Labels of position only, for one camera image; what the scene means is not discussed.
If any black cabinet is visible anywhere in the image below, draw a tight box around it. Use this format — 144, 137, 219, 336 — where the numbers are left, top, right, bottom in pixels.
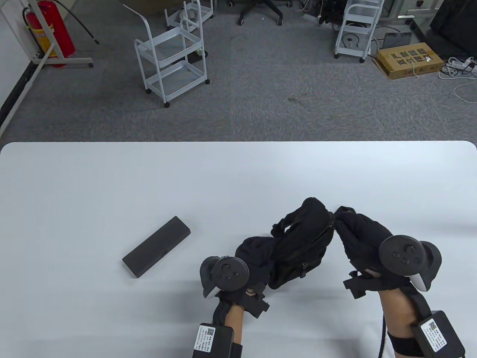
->
410, 0, 477, 56

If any black white right hand controller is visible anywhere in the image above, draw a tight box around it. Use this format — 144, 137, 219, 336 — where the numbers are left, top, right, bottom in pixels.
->
379, 235, 443, 292

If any black box on right forearm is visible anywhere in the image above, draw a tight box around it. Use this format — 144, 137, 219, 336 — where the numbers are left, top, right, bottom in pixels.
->
411, 311, 465, 358

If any black white hand controller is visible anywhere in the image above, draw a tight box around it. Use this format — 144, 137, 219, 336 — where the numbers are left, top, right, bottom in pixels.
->
200, 255, 249, 299
379, 235, 443, 292

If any dark grey stationery box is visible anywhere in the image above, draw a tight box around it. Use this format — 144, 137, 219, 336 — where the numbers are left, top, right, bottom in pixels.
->
122, 216, 191, 278

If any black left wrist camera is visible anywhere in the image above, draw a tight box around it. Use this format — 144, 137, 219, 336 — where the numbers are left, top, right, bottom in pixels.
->
244, 287, 270, 318

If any red fire extinguisher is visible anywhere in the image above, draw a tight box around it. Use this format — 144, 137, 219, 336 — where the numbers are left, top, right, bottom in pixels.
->
22, 0, 100, 68

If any white power strip with cables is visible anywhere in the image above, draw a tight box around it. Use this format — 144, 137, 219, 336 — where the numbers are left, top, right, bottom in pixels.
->
438, 56, 477, 103

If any black white left hand controller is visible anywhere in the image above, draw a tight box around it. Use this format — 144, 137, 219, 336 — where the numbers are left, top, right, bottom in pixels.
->
200, 255, 249, 299

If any person's right forearm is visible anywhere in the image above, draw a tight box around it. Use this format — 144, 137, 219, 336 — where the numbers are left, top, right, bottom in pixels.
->
376, 285, 433, 358

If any black office chair base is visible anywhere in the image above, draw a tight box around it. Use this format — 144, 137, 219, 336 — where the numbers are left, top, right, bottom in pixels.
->
228, 0, 293, 26

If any white metal stand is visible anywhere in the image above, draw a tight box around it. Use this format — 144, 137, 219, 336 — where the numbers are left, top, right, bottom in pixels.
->
0, 0, 94, 139

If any large white trolley cart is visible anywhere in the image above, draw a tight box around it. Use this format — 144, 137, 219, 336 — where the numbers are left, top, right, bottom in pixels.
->
123, 4, 210, 109

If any person's left forearm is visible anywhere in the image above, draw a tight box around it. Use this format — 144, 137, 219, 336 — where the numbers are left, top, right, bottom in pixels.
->
212, 295, 247, 358

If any black right forearm strap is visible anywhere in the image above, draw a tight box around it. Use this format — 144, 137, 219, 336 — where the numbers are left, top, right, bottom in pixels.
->
388, 336, 423, 357

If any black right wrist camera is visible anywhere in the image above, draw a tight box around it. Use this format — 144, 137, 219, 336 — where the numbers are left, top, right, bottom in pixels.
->
343, 270, 381, 300

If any person's right hand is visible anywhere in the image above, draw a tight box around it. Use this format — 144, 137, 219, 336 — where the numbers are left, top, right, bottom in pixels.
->
334, 206, 392, 278

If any brown cardboard box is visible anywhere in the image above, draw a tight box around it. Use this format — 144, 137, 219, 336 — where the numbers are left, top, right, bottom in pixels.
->
372, 42, 446, 80

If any tall white trolley cart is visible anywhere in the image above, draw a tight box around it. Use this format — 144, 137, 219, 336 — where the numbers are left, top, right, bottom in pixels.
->
334, 0, 385, 63

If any black fabric backpack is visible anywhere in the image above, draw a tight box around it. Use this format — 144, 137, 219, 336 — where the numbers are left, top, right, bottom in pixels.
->
268, 198, 336, 291

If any small white trolley cart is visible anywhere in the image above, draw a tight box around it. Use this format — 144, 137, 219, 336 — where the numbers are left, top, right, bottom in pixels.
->
165, 0, 215, 30

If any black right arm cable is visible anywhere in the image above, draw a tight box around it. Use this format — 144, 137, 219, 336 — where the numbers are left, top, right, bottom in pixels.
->
376, 313, 390, 358

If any black box on left forearm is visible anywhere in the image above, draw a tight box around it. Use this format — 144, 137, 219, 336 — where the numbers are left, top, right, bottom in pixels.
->
193, 323, 234, 358

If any person's left hand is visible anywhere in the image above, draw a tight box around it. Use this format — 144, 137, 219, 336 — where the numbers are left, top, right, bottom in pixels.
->
215, 236, 275, 307

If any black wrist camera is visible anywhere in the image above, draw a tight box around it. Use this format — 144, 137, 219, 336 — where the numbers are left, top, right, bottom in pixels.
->
343, 270, 381, 300
244, 287, 270, 318

